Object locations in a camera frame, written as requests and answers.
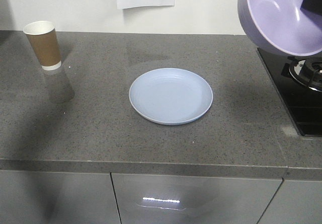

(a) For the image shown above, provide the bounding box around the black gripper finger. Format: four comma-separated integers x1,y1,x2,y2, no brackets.
301,0,322,13

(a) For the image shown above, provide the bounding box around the purple plastic bowl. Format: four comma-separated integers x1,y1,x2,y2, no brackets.
237,0,321,56

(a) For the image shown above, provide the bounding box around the brown white cup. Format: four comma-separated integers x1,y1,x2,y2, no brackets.
23,21,62,71

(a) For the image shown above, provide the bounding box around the pale blue plate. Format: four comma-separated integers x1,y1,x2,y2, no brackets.
129,68,213,125

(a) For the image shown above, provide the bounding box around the steel gas burner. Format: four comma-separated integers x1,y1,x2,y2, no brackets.
289,57,321,92

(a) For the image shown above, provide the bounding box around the black gas stove top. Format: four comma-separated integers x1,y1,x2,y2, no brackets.
258,48,321,137

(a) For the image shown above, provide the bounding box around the grey upper drawer front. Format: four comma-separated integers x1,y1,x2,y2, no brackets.
259,180,321,223

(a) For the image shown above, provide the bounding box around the grey middle cabinet door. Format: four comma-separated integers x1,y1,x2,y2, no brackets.
112,174,282,223

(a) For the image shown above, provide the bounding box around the grey cabinet door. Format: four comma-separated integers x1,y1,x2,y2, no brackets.
1,171,120,223
112,174,282,223

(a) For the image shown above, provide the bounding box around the grey far cabinet door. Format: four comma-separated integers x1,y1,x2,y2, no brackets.
1,171,120,223

